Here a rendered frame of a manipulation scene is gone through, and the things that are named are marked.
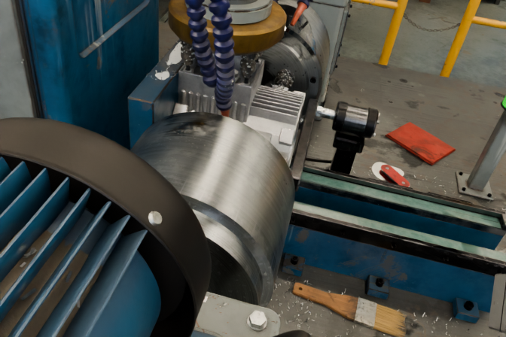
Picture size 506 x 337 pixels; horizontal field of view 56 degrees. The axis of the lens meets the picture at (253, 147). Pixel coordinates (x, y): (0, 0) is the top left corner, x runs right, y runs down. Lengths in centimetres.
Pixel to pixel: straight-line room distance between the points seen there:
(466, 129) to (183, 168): 109
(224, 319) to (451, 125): 117
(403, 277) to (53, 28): 71
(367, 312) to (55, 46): 66
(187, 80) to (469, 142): 90
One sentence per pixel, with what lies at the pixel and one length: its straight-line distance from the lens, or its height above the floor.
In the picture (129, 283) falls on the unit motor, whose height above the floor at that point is 131.
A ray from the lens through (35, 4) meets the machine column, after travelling 67.
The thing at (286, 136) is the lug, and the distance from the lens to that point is 75.
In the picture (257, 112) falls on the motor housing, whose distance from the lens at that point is 78.
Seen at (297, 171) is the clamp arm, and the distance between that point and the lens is 77.
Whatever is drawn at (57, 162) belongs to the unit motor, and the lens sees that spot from 25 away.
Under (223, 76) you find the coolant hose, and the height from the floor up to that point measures 125.
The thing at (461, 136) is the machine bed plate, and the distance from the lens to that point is 146.
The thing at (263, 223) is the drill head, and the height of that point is 112.
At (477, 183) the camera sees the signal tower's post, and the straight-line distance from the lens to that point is 126.
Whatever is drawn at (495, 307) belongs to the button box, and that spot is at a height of 103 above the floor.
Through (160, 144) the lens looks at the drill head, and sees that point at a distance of 60.
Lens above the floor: 152
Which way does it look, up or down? 37 degrees down
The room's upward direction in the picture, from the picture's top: 8 degrees clockwise
